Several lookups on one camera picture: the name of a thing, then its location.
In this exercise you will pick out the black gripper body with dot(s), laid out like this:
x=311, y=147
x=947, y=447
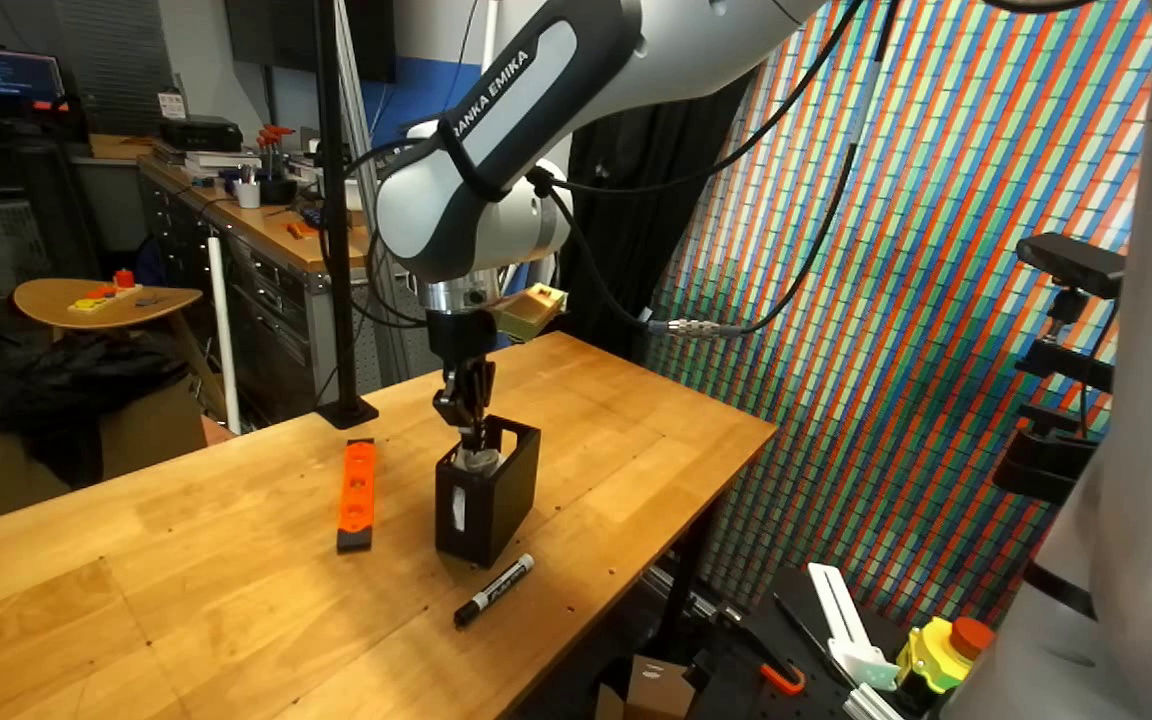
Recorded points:
x=463, y=339

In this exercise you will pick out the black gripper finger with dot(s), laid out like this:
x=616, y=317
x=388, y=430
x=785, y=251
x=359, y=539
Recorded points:
x=480, y=396
x=453, y=401

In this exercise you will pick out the black perforated holder box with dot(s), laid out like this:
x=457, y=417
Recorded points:
x=485, y=507

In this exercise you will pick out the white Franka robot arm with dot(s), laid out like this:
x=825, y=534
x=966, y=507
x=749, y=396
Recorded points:
x=1138, y=401

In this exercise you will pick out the orange torpedo level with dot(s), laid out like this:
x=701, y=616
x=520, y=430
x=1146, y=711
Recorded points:
x=359, y=495

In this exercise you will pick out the black pole stand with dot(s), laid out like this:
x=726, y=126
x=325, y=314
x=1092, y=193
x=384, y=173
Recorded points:
x=335, y=203

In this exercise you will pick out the black Expo marker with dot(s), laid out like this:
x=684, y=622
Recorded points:
x=494, y=588

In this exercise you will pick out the workbench with drawers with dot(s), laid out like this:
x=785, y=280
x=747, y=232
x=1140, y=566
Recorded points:
x=270, y=307

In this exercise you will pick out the white vertical pipe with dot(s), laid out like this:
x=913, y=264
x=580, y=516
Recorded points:
x=222, y=334

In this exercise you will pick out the small white cup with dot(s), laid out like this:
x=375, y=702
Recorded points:
x=244, y=193

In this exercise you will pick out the black printer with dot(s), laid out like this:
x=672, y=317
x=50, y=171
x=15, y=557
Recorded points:
x=200, y=134

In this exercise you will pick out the orange and yellow toys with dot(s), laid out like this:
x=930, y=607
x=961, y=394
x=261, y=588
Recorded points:
x=102, y=292

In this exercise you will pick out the multicolour patterned curtain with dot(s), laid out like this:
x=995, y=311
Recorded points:
x=868, y=334

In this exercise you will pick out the orange and black clamp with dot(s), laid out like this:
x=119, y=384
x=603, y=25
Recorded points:
x=780, y=682

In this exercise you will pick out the white slotted bracket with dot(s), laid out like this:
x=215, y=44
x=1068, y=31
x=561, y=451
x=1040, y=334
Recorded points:
x=837, y=607

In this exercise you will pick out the small white bracket piece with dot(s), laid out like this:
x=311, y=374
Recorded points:
x=868, y=702

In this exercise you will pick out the black camera mount rig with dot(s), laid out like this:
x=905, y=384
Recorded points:
x=1056, y=401

